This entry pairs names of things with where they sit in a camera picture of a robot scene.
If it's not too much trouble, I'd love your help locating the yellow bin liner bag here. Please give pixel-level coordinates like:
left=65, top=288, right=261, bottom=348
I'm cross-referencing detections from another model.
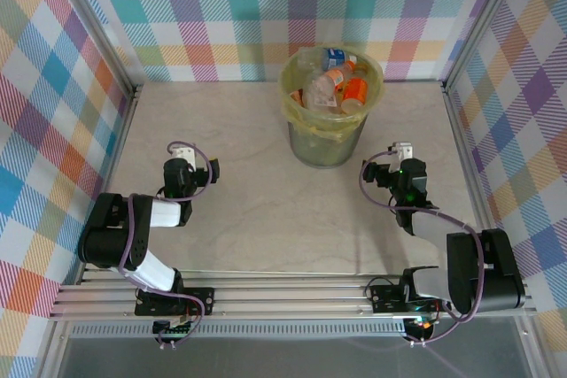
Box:
left=278, top=43, right=385, bottom=143

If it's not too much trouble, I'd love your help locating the translucent waste bin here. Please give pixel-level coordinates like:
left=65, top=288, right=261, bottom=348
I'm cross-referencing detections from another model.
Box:
left=278, top=43, right=385, bottom=170

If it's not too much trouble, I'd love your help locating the plaid fabric backdrop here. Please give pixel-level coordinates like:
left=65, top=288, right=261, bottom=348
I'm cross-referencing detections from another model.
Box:
left=455, top=0, right=567, bottom=378
left=0, top=0, right=134, bottom=378
left=73, top=0, right=510, bottom=83

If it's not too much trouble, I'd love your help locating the control board orange light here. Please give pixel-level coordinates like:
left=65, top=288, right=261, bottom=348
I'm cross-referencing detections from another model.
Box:
left=405, top=314, right=438, bottom=331

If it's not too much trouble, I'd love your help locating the green terminal control board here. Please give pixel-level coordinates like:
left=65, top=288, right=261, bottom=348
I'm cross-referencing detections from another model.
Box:
left=152, top=315, right=198, bottom=340

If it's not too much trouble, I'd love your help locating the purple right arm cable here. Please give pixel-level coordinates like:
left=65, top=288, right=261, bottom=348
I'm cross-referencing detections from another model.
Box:
left=359, top=150, right=485, bottom=321

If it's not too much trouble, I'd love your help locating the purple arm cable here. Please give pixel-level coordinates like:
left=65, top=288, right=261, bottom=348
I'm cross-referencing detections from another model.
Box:
left=119, top=142, right=212, bottom=308
left=359, top=150, right=485, bottom=321

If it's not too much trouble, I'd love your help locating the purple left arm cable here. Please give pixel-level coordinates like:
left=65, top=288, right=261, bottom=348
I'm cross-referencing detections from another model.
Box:
left=119, top=142, right=212, bottom=308

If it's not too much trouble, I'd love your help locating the aluminium frame side rail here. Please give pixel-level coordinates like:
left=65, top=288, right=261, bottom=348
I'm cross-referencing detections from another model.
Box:
left=37, top=85, right=144, bottom=378
left=444, top=83, right=548, bottom=378

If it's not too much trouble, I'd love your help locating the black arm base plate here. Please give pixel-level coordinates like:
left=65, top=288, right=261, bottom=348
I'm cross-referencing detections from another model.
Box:
left=369, top=282, right=452, bottom=313
left=135, top=287, right=217, bottom=316

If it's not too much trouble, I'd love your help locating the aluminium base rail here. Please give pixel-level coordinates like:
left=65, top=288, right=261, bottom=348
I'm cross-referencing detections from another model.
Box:
left=49, top=267, right=538, bottom=322

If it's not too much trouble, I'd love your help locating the aluminium frame post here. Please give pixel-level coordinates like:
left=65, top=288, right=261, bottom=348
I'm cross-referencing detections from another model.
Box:
left=441, top=0, right=532, bottom=94
left=46, top=0, right=144, bottom=103

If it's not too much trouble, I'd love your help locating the slotted metal cable duct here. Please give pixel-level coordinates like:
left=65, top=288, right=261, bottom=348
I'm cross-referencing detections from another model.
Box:
left=70, top=322, right=408, bottom=340

